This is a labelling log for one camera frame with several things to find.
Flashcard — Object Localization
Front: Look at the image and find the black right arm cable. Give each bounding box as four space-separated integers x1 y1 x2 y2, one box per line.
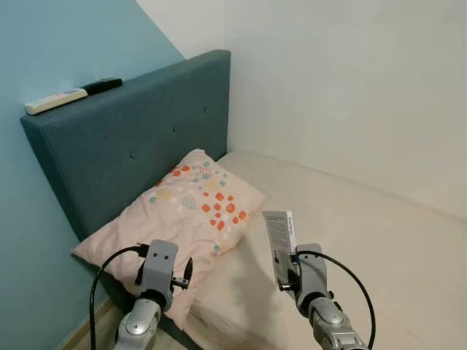
295 250 377 348

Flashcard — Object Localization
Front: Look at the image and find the pink dotted pillow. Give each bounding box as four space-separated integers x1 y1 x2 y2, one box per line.
71 149 268 330

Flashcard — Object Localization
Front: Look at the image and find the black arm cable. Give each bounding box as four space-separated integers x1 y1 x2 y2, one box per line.
88 245 151 350
295 250 377 348

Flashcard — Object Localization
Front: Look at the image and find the blue upholstered bed frame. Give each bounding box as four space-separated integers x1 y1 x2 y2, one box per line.
20 50 234 350

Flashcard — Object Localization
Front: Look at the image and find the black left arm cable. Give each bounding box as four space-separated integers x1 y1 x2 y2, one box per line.
88 245 151 350

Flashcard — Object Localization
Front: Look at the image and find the white remote control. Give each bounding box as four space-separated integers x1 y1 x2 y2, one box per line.
24 87 89 117

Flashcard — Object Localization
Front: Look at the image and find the black remote control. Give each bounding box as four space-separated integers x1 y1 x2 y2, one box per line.
80 77 124 96

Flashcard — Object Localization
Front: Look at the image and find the white blue-lettered book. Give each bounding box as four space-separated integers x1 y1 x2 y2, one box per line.
260 210 299 287

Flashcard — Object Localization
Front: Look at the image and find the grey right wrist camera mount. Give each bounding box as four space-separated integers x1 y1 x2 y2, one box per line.
296 244 330 304

